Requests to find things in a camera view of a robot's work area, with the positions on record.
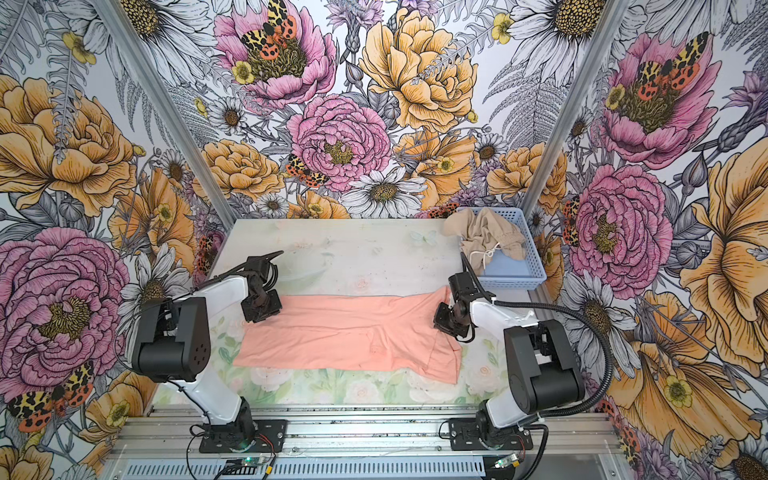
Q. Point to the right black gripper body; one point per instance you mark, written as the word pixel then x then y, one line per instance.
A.
pixel 447 319

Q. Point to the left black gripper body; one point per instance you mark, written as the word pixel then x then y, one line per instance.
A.
pixel 260 306

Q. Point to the pink printed t-shirt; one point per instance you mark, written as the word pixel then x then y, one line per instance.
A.
pixel 368 333

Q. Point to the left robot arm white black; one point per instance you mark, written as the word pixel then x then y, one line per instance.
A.
pixel 172 345

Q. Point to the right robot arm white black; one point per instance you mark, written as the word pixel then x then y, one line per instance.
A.
pixel 542 372

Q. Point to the light blue plastic basket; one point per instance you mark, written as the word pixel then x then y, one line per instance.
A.
pixel 505 273

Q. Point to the beige drawstring garment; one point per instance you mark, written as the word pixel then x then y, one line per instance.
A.
pixel 484 233

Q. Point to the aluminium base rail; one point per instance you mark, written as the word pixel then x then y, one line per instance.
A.
pixel 356 431

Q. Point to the white vented cable duct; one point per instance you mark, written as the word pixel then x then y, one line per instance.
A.
pixel 462 467

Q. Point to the left aluminium frame post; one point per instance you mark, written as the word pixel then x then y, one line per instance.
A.
pixel 118 24

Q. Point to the aluminium frame post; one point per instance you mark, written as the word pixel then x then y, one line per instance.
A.
pixel 606 31
pixel 118 24

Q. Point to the right aluminium frame post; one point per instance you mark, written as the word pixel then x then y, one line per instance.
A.
pixel 606 31

